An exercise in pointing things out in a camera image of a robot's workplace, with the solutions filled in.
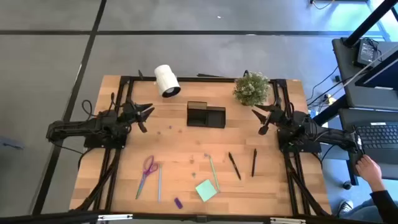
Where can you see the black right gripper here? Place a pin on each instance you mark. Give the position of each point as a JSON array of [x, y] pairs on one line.
[[280, 115]]

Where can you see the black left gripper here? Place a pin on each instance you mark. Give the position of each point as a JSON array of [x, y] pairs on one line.
[[129, 112]]

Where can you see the black pen with white print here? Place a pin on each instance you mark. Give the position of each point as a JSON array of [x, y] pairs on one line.
[[235, 166]]

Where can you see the purple pink scissors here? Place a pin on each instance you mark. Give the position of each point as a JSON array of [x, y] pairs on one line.
[[143, 180]]

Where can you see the light green pencil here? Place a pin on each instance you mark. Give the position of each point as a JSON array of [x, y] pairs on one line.
[[214, 174]]

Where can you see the mint green sticky note pad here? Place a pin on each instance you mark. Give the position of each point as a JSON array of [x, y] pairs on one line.
[[206, 190]]

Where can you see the small violet eraser block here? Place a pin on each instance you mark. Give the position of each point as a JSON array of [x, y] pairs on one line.
[[178, 203]]

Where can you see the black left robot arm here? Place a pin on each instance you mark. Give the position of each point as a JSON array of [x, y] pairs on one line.
[[77, 127]]

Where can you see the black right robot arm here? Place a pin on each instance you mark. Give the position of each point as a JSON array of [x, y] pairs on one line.
[[326, 137]]

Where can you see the black mesh desk organizer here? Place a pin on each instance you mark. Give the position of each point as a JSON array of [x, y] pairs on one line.
[[214, 119]]

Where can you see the potted green plant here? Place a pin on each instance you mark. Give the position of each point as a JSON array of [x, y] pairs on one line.
[[252, 88]]

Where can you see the yellow power strip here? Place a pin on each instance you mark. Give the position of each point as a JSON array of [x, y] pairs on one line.
[[330, 100]]

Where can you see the grey side desk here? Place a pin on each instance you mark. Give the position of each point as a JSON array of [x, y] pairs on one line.
[[391, 171], [348, 87]]

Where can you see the black caster wheel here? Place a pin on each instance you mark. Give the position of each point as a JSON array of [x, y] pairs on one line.
[[347, 185]]

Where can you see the black keyboard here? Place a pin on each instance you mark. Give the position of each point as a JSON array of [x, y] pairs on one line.
[[379, 137]]

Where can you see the black power adapter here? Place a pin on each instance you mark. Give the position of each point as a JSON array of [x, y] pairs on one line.
[[366, 53]]

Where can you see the person's hand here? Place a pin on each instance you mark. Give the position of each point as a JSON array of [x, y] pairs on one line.
[[368, 171]]

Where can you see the black monitor panel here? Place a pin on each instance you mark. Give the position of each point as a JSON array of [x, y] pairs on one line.
[[382, 79]]

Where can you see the person's shoe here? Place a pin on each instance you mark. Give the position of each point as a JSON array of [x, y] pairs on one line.
[[345, 208]]

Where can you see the black rig beam with brackets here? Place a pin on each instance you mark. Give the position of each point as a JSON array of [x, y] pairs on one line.
[[62, 217]]

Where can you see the person's leg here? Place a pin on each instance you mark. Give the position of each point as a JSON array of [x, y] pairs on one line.
[[362, 213]]

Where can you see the black diagonal pole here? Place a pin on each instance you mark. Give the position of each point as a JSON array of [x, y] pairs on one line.
[[370, 21]]

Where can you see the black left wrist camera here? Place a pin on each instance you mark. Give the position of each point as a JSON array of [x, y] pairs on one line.
[[143, 127]]

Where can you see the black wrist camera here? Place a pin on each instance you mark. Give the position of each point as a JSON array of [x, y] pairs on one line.
[[143, 127], [263, 130]]

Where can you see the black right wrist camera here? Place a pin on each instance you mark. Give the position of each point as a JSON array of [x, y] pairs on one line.
[[263, 130]]

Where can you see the black aluminium table frame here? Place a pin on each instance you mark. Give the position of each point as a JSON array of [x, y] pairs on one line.
[[192, 79]]

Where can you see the table-level camera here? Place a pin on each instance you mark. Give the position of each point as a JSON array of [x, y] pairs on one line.
[[201, 219]]

